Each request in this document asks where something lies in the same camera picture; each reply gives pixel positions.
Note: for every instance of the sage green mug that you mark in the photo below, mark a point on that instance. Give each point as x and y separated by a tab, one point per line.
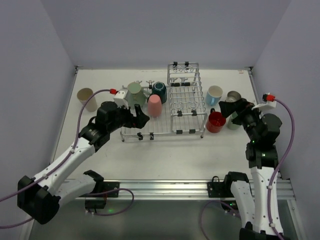
136	95

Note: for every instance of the left controller box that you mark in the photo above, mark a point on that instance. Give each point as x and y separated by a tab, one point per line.
94	205

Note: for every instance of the light blue mug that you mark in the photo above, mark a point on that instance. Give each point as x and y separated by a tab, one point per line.
213	95

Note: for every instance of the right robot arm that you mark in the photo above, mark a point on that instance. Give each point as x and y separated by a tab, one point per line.
258	210

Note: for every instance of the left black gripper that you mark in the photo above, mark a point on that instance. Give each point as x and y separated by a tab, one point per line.
130	117

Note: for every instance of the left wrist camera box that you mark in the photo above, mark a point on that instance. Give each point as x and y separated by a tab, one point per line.
120	98

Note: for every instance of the silver wire dish rack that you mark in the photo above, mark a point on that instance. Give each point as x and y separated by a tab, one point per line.
184	112

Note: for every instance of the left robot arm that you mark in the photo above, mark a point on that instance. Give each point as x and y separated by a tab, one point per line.
42	195

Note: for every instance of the tall beige cup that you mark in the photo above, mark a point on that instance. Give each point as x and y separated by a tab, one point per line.
83	95

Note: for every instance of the right controller box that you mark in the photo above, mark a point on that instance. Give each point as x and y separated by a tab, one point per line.
230	206

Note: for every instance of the cream brown cup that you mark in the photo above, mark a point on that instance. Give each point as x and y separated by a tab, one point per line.
233	96

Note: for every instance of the pink cup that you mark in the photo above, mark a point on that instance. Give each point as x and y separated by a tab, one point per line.
154	106

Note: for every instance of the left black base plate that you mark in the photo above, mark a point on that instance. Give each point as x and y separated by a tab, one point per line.
108	186

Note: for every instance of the controller box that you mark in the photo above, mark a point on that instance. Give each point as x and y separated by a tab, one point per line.
94	205
230	206

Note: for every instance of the dark teal mug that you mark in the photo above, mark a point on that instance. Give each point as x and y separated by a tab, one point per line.
160	89

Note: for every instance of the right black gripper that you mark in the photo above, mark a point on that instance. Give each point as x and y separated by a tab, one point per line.
238	110

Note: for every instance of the aluminium mounting rail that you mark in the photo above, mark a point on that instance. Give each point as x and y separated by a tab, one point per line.
165	190

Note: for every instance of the red mug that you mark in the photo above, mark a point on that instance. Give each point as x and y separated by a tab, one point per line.
215	122

